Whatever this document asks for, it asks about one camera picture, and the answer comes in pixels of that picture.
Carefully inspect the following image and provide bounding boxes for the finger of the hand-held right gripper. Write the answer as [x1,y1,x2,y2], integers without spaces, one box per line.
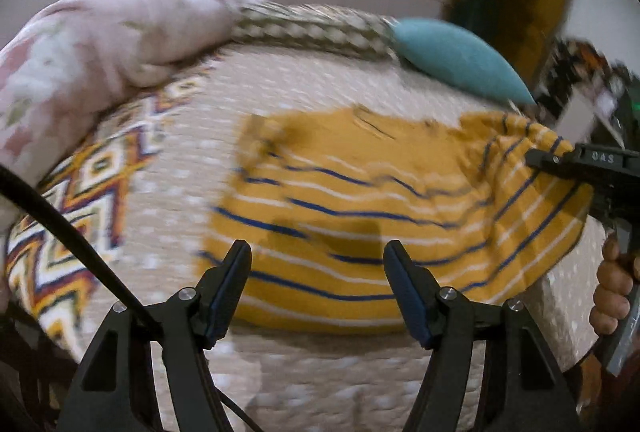
[525,147,581,180]

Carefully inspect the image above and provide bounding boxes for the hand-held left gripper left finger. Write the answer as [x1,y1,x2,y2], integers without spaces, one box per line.
[59,239,252,432]

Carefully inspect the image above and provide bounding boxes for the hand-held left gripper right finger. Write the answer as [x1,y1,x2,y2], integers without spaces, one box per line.
[383,239,583,432]

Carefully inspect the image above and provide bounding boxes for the yellow striped sweater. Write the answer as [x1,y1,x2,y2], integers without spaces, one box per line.
[197,106,596,332]

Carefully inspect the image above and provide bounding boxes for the person's right hand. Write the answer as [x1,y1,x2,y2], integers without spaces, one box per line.
[590,233,637,335]

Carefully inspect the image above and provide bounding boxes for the white shelf unit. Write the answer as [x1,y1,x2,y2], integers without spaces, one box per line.
[554,87,640,148]

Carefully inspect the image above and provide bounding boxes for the cluttered shoe rack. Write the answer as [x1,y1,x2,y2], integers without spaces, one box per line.
[535,36,640,133]

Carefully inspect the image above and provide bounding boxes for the beige dotted bedspread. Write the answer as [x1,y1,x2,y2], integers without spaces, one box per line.
[7,45,603,432]

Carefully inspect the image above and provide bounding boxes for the geometric patterned blanket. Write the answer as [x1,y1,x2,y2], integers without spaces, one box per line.
[4,62,223,360]

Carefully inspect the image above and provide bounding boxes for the pink floral duvet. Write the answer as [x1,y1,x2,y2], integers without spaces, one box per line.
[0,0,272,233]

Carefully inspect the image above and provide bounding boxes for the teal corduroy pillow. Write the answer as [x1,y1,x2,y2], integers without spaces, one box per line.
[392,17,537,106]

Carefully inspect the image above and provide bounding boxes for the black cable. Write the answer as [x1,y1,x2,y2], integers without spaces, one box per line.
[0,165,263,432]

